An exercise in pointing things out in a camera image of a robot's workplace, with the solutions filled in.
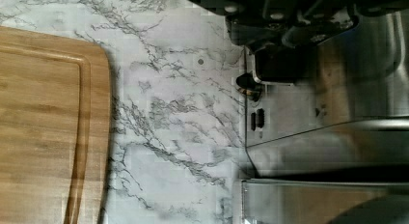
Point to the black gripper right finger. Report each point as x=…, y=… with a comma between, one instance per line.
x=314, y=26

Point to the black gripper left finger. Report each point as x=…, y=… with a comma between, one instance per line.
x=261, y=23

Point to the black toaster lever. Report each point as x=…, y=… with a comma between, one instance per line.
x=248, y=86

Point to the stainless steel toaster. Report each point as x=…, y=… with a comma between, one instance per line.
x=332, y=148

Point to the bamboo cutting board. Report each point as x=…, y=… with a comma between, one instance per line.
x=55, y=119

